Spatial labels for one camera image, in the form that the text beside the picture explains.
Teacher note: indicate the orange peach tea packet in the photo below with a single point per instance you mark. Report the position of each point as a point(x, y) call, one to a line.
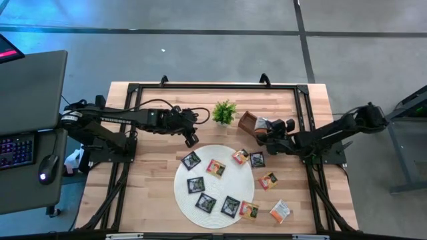
point(268, 181)
point(240, 156)
point(249, 210)
point(215, 168)

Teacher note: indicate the grey metal side table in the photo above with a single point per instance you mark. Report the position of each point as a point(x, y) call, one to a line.
point(408, 187)

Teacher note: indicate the desk computer monitor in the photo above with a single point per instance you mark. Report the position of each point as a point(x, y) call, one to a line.
point(8, 50)

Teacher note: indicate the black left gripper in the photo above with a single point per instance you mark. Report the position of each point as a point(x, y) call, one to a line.
point(180, 121)

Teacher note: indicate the brown wooden organiser box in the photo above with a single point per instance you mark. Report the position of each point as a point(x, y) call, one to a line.
point(247, 124)

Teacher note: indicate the white paper card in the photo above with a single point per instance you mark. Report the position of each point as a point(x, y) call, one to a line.
point(261, 124)

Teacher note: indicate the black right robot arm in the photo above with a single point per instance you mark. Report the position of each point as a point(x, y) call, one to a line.
point(333, 133)

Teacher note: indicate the black computer mouse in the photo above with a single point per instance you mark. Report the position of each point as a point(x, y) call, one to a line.
point(48, 168)

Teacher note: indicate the white round woven placemat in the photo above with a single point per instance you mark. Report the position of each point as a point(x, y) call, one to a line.
point(220, 190)

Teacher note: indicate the white orange tea packet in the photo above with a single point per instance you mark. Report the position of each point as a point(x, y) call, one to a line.
point(280, 211)

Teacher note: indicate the green potted artificial plant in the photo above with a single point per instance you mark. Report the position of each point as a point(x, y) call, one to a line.
point(224, 112)

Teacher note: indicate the silver metal bracket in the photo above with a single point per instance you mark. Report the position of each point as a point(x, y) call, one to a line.
point(310, 237)
point(124, 236)

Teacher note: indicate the black foil tea packet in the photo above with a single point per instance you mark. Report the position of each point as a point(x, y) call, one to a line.
point(205, 203)
point(230, 206)
point(195, 185)
point(191, 160)
point(257, 159)

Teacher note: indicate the grey office desk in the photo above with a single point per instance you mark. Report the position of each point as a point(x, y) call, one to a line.
point(30, 93)

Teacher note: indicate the black backlit keyboard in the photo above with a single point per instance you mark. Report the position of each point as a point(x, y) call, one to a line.
point(16, 150)

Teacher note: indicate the white object under desk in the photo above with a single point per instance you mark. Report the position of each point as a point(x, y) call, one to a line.
point(71, 163)

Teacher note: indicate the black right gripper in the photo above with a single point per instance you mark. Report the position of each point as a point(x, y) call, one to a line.
point(280, 140)

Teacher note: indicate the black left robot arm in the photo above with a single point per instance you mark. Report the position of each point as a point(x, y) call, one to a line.
point(116, 120)

